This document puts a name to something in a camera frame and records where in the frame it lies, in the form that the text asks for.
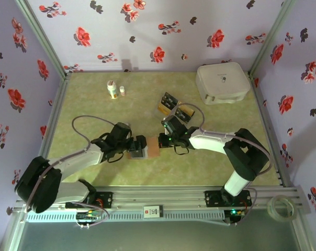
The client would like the pink leather card holder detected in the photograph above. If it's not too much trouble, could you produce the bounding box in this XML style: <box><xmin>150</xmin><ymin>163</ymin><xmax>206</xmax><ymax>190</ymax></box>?
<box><xmin>127</xmin><ymin>135</ymin><xmax>161</xmax><ymax>161</ymax></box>

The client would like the gold VIP card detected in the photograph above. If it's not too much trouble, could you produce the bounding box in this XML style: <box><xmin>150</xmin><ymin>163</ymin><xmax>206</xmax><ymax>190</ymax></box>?
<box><xmin>156</xmin><ymin>104</ymin><xmax>172</xmax><ymax>116</ymax></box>
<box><xmin>180</xmin><ymin>103</ymin><xmax>196</xmax><ymax>118</ymax></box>

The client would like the large white pill bottle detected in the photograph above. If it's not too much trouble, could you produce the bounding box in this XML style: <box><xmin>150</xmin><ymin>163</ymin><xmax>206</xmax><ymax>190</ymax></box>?
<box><xmin>107</xmin><ymin>80</ymin><xmax>119</xmax><ymax>99</ymax></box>

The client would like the red and white label tag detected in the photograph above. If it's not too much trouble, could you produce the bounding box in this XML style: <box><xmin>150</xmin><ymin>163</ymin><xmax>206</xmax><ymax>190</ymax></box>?
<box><xmin>143</xmin><ymin>205</ymin><xmax>164</xmax><ymax>219</ymax></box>

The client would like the white zippered case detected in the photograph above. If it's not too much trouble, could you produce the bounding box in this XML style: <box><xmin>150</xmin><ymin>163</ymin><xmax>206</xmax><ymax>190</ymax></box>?
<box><xmin>195</xmin><ymin>62</ymin><xmax>252</xmax><ymax>106</ymax></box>

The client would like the clear tape roll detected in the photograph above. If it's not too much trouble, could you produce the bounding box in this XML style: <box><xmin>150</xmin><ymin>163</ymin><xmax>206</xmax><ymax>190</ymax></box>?
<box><xmin>267</xmin><ymin>195</ymin><xmax>298</xmax><ymax>223</ymax></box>

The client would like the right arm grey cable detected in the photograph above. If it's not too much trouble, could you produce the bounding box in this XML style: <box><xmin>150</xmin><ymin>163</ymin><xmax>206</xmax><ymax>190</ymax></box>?
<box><xmin>170</xmin><ymin>103</ymin><xmax>273</xmax><ymax>227</ymax></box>

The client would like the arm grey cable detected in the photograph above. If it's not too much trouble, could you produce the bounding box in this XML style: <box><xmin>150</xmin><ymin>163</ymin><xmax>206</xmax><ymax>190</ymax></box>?
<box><xmin>24</xmin><ymin>116</ymin><xmax>123</xmax><ymax>230</ymax></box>
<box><xmin>170</xmin><ymin>103</ymin><xmax>273</xmax><ymax>227</ymax></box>

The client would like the left arm grey cable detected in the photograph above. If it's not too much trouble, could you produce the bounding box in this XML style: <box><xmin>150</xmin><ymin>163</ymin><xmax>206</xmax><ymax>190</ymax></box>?
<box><xmin>24</xmin><ymin>116</ymin><xmax>123</xmax><ymax>230</ymax></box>

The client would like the long aluminium base rail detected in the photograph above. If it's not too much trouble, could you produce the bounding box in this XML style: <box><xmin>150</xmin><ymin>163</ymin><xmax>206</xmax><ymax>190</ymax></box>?
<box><xmin>13</xmin><ymin>185</ymin><xmax>312</xmax><ymax>214</ymax></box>

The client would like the white slotted cable duct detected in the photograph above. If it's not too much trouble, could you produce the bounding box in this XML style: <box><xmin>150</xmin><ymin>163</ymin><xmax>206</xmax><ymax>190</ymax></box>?
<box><xmin>25</xmin><ymin>210</ymin><xmax>225</xmax><ymax>223</ymax></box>

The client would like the aluminium side rail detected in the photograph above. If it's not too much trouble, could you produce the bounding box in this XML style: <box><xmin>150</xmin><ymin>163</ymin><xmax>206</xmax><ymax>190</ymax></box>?
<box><xmin>249</xmin><ymin>74</ymin><xmax>291</xmax><ymax>188</ymax></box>
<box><xmin>39</xmin><ymin>74</ymin><xmax>72</xmax><ymax>160</ymax></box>

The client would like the wired circuit board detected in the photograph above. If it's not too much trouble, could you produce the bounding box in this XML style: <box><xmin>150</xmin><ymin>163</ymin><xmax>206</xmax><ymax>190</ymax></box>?
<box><xmin>76</xmin><ymin>210</ymin><xmax>103</xmax><ymax>222</ymax></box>
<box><xmin>225</xmin><ymin>209</ymin><xmax>246</xmax><ymax>218</ymax></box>

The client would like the aluminium corner post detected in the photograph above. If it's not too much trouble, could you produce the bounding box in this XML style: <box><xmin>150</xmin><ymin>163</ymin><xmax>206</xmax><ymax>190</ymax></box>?
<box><xmin>15</xmin><ymin>0</ymin><xmax>70</xmax><ymax>79</ymax></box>
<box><xmin>247</xmin><ymin>0</ymin><xmax>297</xmax><ymax>78</ymax></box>

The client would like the aluminium lower frame rail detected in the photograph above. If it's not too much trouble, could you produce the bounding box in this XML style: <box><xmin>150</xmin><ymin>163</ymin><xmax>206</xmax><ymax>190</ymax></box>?
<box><xmin>291</xmin><ymin>219</ymin><xmax>314</xmax><ymax>251</ymax></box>
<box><xmin>1</xmin><ymin>213</ymin><xmax>28</xmax><ymax>251</ymax></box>

